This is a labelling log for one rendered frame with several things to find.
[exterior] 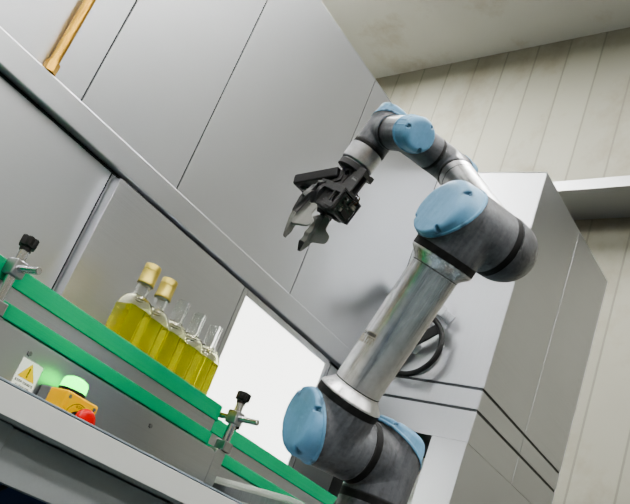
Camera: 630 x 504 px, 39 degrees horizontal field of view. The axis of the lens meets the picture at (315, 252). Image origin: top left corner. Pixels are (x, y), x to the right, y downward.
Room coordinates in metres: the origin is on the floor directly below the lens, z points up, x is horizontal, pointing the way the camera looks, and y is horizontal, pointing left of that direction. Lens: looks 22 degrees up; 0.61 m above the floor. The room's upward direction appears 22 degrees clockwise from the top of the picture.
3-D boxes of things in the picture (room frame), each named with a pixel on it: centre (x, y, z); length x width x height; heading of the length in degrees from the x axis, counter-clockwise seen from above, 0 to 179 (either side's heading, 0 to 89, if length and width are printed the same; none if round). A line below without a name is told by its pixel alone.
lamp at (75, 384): (1.45, 0.27, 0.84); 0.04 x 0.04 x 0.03
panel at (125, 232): (2.09, 0.15, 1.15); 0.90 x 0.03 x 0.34; 140
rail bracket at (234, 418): (1.81, 0.04, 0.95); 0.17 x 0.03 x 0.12; 50
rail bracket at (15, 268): (1.33, 0.40, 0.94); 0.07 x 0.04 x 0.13; 50
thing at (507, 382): (2.78, -0.66, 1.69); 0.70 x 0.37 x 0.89; 140
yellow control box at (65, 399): (1.44, 0.27, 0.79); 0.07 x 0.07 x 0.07; 50
